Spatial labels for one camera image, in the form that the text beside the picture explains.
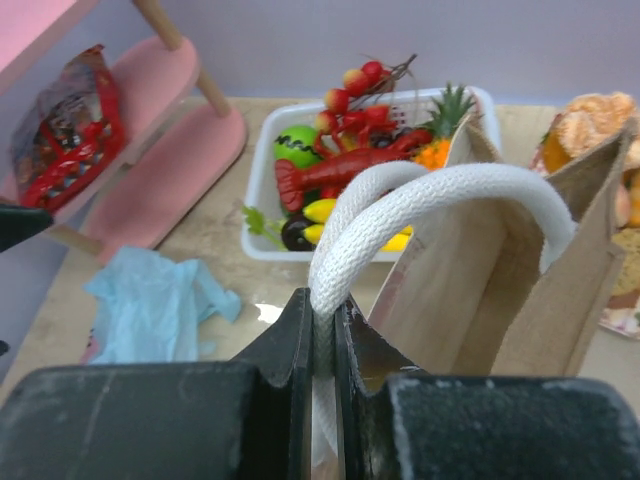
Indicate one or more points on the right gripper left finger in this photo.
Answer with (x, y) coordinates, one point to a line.
(245, 418)

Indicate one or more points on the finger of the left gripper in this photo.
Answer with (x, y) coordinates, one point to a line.
(19, 223)

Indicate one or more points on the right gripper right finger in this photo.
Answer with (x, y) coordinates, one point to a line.
(396, 421)

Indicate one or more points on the red snack packet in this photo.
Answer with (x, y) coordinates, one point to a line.
(70, 135)

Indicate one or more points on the blue plastic bag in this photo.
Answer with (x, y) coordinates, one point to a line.
(149, 308)

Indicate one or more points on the brown jute grocery bag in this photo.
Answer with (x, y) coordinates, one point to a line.
(506, 271)

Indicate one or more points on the pink three-tier shelf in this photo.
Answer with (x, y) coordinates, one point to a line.
(182, 135)

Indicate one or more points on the yellow toy bananas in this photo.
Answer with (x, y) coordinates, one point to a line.
(318, 213)

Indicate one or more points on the floral serving tray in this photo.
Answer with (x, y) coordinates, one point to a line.
(621, 315)

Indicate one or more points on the red toy lobster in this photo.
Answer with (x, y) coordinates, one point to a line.
(338, 171)

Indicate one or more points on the toy bread slice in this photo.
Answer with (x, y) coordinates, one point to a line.
(625, 293)

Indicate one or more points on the orange toy pineapple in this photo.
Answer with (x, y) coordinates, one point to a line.
(446, 114)

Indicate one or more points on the green toy watermelon ball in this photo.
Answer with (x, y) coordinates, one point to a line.
(296, 144)

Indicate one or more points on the red cherry sprig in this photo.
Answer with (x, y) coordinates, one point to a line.
(353, 112)

